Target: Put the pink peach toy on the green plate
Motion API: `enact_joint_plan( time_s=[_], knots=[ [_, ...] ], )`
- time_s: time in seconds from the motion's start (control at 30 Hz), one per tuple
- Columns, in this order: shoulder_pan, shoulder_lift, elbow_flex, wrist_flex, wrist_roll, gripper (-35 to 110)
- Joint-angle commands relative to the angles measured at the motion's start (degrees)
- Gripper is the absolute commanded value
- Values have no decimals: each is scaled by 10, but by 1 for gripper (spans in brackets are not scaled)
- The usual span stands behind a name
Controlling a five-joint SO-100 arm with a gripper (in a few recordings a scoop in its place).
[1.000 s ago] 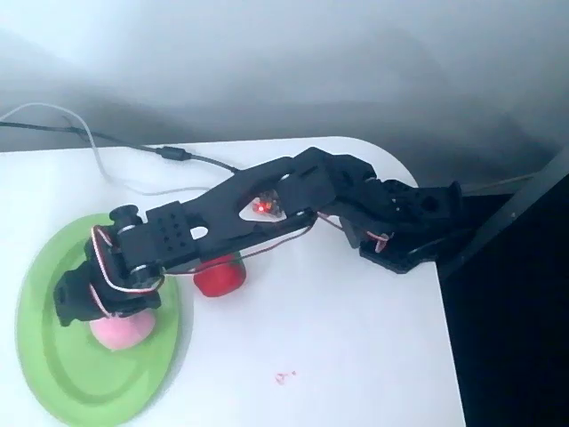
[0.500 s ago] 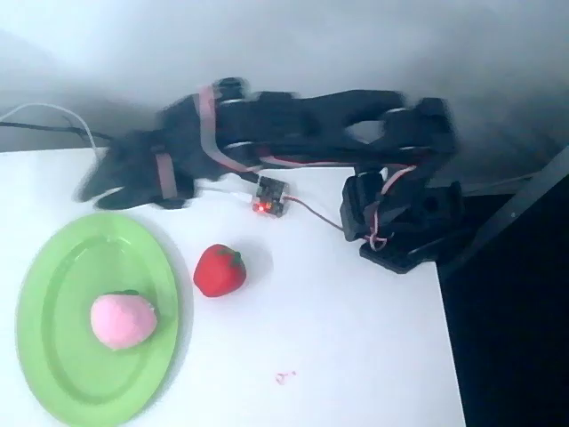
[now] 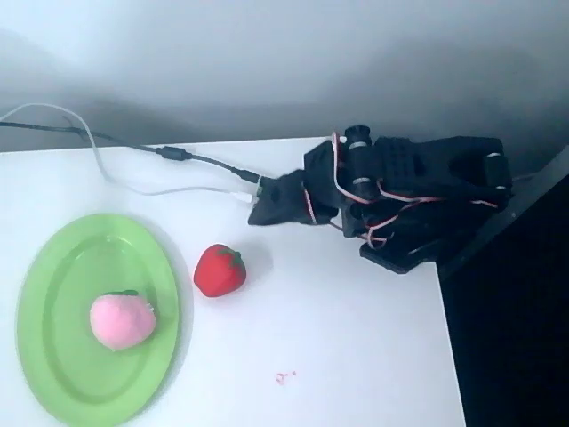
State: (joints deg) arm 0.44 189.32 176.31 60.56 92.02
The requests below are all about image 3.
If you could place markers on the green oval plastic plate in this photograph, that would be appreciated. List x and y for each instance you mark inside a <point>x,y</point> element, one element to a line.
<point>66,267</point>

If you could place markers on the pink plush peach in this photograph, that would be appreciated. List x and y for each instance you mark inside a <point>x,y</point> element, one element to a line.
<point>122,320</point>

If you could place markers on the red plush strawberry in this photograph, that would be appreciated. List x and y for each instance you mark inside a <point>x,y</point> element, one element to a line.
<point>218,271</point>

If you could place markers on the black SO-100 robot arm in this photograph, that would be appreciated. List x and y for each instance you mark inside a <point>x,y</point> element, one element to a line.
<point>427,187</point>

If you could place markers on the grey slanted furniture edge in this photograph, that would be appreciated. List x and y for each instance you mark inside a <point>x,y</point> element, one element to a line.
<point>502,213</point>

